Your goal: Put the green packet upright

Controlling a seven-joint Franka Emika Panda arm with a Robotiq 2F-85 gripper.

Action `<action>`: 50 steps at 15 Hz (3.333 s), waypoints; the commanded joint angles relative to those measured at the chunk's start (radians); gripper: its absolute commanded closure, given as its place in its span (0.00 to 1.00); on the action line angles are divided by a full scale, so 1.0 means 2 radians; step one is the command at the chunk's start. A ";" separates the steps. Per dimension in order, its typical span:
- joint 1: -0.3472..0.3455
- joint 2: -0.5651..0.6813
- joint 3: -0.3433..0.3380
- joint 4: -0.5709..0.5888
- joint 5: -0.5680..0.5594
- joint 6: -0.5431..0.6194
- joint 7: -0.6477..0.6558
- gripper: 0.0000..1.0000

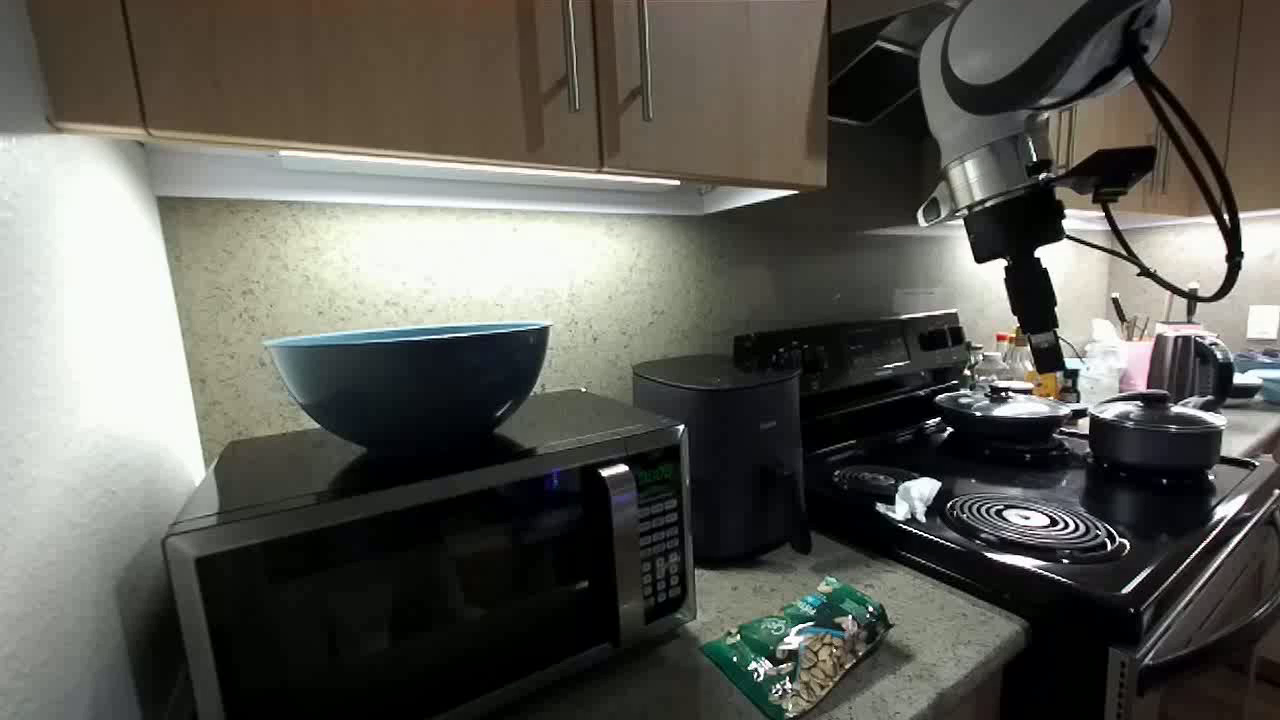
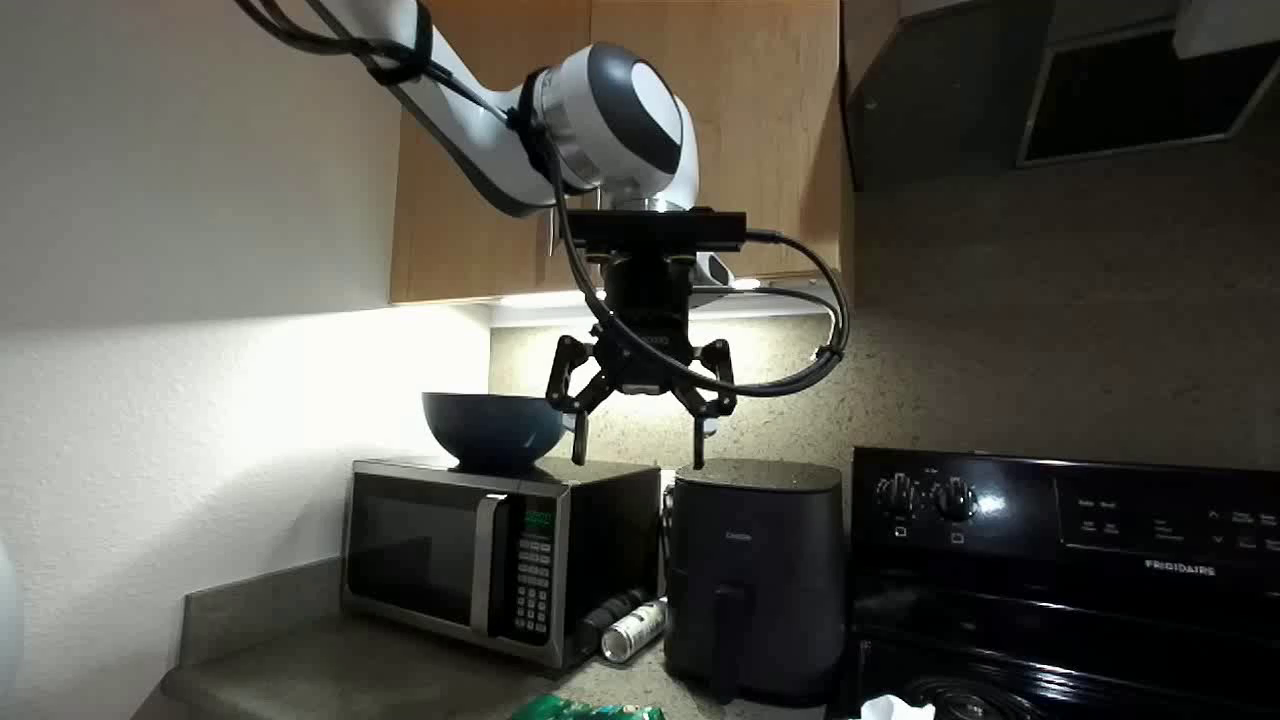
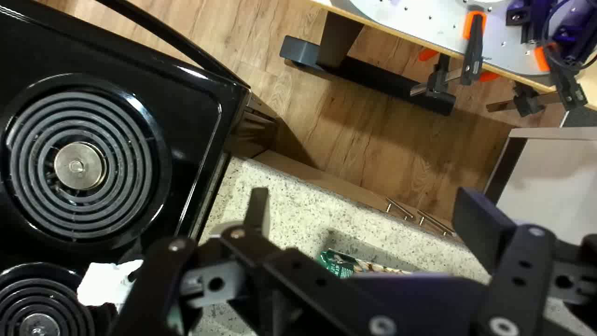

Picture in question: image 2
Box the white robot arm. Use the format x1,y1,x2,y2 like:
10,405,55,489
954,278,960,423
233,0,744,465

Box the white can lying down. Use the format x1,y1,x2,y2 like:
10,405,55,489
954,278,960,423
602,599,667,664

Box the dark blue bowl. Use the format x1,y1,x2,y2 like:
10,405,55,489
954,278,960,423
426,393,565,471

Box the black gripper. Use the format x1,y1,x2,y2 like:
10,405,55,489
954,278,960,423
543,250,735,467

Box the black air fryer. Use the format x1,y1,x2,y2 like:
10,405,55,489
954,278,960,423
666,460,850,708

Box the black electric stove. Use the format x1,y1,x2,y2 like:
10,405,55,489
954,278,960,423
845,446,1280,720

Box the dark range hood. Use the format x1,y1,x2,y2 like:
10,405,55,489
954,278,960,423
850,0,1280,193

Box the wooden upper cabinets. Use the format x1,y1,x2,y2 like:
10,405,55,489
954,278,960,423
368,0,850,300

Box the white cloth on stove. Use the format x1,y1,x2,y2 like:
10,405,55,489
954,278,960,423
856,693,937,720

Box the black steel microwave oven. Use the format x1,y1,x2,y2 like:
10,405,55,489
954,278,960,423
340,460,662,677

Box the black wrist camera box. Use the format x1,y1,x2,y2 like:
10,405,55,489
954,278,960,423
567,206,749,257

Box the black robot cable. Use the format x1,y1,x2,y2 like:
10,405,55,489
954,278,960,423
506,77,853,399

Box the green pistachio packet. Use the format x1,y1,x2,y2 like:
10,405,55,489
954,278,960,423
514,694,667,720

